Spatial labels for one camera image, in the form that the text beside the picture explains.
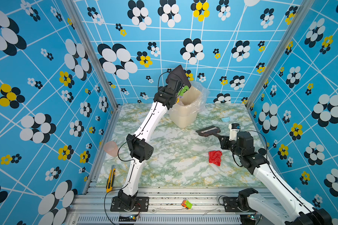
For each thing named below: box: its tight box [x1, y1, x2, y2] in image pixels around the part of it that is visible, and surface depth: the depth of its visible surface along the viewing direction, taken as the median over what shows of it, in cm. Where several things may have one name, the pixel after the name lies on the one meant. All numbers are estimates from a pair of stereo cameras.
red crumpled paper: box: [208, 150, 223, 167], surface depth 91 cm
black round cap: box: [258, 148, 267, 156], surface depth 84 cm
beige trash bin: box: [168, 85, 202, 129], surface depth 93 cm
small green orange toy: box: [181, 199, 193, 210], surface depth 74 cm
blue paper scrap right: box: [221, 117, 231, 122], surface depth 112 cm
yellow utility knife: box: [106, 164, 116, 193], surface depth 83 cm
